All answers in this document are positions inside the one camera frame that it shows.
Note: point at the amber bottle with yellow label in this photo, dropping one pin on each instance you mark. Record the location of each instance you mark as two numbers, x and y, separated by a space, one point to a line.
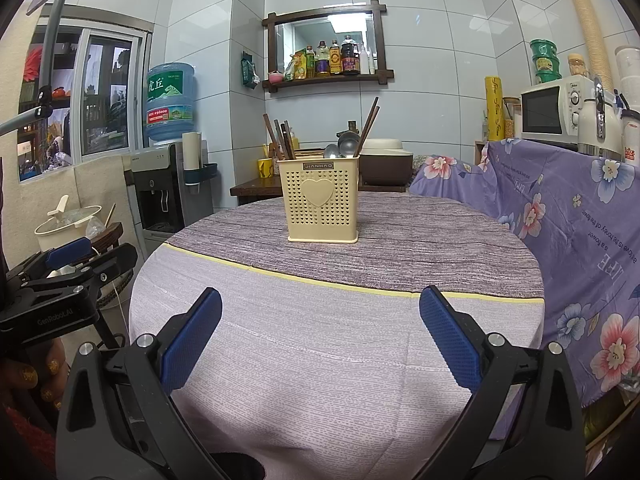
335 60

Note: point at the dark wooden stool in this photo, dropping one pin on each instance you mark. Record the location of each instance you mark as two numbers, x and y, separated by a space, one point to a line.
107 237

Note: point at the person's left hand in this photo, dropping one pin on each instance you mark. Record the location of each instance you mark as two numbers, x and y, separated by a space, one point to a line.
27 375

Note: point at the cream electric cooking pot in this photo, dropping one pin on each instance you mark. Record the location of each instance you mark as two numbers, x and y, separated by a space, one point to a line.
67 227

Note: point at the purple floral cloth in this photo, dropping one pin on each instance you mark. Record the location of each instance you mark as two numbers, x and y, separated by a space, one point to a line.
550 220

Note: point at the metal spoon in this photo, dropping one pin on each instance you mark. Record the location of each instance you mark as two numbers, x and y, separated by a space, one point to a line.
348 142
330 151

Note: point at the white plastic bottle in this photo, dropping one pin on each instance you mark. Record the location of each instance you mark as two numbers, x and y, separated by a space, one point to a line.
365 62

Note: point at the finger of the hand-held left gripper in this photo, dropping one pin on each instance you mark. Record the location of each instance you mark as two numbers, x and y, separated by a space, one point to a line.
100 272
70 252

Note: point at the white microwave oven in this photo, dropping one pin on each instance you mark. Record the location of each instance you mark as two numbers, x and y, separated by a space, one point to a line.
550 107

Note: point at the yellow soap pump bottle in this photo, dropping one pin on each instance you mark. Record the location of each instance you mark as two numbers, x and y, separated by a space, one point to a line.
295 140

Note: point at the oil bottle with purple label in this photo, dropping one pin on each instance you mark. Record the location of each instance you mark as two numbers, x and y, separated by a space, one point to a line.
323 62

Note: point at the yellow seasoning packet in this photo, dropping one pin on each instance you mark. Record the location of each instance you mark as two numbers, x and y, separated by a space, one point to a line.
299 66

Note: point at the white bottle with red label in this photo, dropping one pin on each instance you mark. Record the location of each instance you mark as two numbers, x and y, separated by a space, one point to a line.
631 135

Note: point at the yellow mug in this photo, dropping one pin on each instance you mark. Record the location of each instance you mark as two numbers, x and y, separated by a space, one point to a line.
265 167

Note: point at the short stack of white cups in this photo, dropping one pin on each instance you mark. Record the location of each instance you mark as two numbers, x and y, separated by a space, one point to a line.
627 70

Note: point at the dark soy sauce bottle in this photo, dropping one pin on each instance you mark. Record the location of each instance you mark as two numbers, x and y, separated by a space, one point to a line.
350 57

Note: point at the white framed window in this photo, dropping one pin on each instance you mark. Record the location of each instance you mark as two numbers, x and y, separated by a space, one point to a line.
105 95

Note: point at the dark wooden washstand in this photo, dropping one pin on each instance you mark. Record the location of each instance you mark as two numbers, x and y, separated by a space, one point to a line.
255 191

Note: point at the cream perforated utensil holder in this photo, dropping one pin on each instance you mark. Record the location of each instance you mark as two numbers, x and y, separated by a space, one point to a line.
322 200

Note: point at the red patterned clothing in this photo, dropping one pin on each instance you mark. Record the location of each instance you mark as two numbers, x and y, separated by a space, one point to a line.
20 442

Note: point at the green bottle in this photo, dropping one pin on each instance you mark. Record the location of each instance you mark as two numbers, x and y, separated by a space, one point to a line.
311 64

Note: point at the cream and brown rice cooker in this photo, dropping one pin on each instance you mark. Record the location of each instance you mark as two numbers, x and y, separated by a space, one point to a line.
385 157

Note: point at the yellowish lidded jar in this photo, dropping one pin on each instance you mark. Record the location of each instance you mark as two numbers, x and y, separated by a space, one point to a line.
578 66

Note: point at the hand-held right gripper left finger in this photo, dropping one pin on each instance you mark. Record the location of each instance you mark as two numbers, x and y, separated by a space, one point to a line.
192 340

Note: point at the brown wooden chopstick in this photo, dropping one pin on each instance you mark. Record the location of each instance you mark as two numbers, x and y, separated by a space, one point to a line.
373 119
280 132
370 114
271 130

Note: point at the yellow wrap roll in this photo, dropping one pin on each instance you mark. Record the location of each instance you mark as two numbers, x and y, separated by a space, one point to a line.
494 107

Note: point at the grey water dispenser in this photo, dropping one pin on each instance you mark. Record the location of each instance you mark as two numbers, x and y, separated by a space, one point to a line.
155 190

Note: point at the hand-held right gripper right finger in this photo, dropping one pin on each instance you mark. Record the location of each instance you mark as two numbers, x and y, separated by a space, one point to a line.
450 337

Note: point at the tall stack of beige cups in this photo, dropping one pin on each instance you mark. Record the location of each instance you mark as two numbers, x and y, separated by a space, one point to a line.
587 25

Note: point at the green instant noodle cup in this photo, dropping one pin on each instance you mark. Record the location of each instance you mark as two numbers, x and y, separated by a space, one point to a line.
546 63
543 47
547 77

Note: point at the blue water jug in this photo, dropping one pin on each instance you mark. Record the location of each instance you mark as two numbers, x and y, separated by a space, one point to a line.
170 105

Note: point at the red paper decoration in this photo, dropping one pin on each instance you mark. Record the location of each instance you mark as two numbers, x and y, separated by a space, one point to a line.
36 62

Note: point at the brown ribbed wash basin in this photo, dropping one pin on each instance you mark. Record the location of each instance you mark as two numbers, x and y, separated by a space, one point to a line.
312 151

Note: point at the grey gooseneck stand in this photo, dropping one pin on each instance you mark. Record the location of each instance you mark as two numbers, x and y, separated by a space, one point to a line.
52 40

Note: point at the dark wooden mirror shelf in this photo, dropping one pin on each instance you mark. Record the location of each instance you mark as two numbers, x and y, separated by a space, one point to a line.
325 80

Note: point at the glass pasta jar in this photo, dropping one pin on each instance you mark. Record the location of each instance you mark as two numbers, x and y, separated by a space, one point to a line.
510 115

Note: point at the green hanging packet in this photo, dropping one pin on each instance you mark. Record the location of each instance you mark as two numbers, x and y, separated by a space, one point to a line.
248 71

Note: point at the small wooden box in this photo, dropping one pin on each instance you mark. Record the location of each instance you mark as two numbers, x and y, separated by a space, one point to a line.
479 152

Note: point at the black chopstick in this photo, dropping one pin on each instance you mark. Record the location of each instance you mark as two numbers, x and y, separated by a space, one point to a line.
290 135

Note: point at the small pink cup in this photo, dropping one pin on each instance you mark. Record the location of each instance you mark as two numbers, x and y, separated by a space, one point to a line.
274 77

